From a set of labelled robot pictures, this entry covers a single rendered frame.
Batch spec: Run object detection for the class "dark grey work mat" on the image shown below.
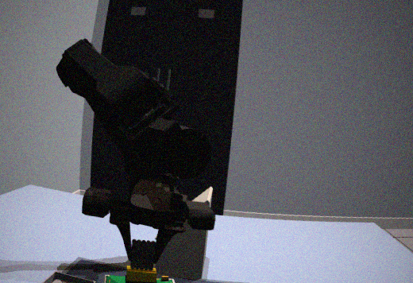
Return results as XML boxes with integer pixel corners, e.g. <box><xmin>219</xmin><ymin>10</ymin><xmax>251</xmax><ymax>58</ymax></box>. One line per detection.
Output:
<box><xmin>62</xmin><ymin>257</ymin><xmax>244</xmax><ymax>283</ymax></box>

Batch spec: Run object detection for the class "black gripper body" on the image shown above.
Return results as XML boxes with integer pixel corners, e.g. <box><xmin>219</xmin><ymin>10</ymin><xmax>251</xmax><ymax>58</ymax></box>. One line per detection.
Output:
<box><xmin>82</xmin><ymin>159</ymin><xmax>216</xmax><ymax>231</ymax></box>

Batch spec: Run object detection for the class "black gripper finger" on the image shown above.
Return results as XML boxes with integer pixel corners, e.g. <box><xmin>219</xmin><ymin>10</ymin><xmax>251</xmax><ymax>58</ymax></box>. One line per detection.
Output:
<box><xmin>153</xmin><ymin>224</ymin><xmax>185</xmax><ymax>264</ymax></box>
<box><xmin>109</xmin><ymin>216</ymin><xmax>132</xmax><ymax>261</ymax></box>

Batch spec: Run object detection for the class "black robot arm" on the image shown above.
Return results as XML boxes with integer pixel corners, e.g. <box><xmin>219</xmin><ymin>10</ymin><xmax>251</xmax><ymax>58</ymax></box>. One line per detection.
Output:
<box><xmin>56</xmin><ymin>38</ymin><xmax>211</xmax><ymax>230</ymax></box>

